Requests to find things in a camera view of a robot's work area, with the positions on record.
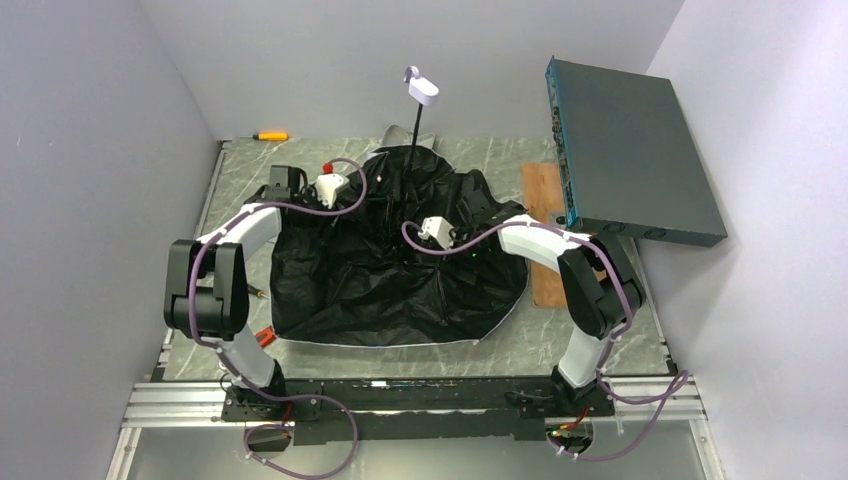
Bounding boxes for orange handled tool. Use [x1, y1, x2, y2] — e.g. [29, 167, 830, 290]
[252, 132, 289, 142]

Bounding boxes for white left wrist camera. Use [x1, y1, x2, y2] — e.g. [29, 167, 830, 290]
[313, 162, 349, 209]

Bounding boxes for aluminium frame rail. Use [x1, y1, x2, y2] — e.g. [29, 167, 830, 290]
[107, 376, 725, 479]

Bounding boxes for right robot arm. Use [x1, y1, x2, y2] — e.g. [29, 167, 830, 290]
[454, 191, 646, 404]

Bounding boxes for lilac folding umbrella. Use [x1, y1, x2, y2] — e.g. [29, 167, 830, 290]
[268, 65, 531, 349]

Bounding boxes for red handled adjustable wrench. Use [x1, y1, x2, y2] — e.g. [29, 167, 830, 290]
[255, 327, 276, 349]

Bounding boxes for dark teal flat box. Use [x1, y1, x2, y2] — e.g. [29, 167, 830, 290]
[545, 58, 728, 247]

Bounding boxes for black grey zippered case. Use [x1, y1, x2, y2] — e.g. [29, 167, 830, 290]
[380, 124, 436, 149]

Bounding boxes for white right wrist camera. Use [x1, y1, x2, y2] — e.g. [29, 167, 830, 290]
[418, 216, 454, 250]

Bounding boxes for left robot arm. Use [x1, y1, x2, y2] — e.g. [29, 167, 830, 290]
[164, 166, 307, 409]

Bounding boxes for brown wooden board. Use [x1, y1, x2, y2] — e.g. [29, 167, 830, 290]
[520, 162, 607, 310]

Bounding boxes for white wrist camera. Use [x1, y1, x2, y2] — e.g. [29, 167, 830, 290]
[313, 162, 349, 209]
[418, 216, 454, 250]

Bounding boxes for metal bracket on board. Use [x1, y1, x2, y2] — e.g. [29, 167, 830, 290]
[548, 212, 568, 229]

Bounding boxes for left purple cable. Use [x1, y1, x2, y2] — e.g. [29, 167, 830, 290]
[186, 157, 370, 480]

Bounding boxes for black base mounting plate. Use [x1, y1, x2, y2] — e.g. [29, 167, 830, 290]
[221, 375, 615, 446]

